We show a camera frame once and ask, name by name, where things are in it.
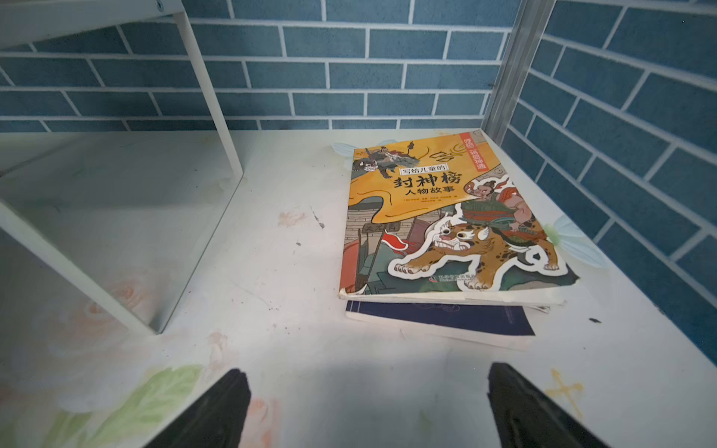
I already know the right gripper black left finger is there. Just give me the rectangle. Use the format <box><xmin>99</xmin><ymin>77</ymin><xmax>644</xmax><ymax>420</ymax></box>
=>
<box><xmin>146</xmin><ymin>369</ymin><xmax>251</xmax><ymax>448</ymax></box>

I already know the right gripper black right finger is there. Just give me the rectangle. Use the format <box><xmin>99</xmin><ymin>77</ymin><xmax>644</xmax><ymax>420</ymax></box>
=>
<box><xmin>487</xmin><ymin>362</ymin><xmax>607</xmax><ymax>448</ymax></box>

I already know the dark blue book underneath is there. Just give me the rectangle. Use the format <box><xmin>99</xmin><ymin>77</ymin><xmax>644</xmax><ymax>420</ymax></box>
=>
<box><xmin>345</xmin><ymin>301</ymin><xmax>535</xmax><ymax>350</ymax></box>

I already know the white wooden two-tier shelf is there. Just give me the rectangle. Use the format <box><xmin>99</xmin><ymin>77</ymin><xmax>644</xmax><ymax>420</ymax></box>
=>
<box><xmin>1</xmin><ymin>1</ymin><xmax>243</xmax><ymax>335</ymax></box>

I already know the colourful tiger cover book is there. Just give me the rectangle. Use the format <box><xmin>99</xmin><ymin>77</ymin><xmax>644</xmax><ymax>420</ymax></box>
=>
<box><xmin>339</xmin><ymin>130</ymin><xmax>579</xmax><ymax>307</ymax></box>

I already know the aluminium right corner profile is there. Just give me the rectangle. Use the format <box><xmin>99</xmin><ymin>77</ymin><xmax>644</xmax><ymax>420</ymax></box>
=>
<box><xmin>482</xmin><ymin>0</ymin><xmax>556</xmax><ymax>146</ymax></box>

